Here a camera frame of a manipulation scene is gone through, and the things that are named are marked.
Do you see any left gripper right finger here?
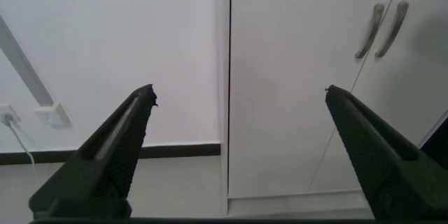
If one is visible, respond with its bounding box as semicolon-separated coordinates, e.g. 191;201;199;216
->
324;84;448;221

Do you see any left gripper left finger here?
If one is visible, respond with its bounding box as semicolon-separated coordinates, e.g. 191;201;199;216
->
28;83;158;220

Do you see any white cabinet door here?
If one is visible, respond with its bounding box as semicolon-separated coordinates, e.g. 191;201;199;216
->
227;0;405;199
307;0;448;193

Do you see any white cabinet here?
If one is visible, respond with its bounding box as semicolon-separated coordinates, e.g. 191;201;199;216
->
213;0;448;218

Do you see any white wall socket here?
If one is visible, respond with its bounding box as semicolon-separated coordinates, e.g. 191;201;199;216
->
34;101;72;129

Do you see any white power plug cable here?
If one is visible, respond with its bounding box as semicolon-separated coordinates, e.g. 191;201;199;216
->
0;112;43;186

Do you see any white wall cable duct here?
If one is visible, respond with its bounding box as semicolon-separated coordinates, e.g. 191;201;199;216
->
0;15;55;107

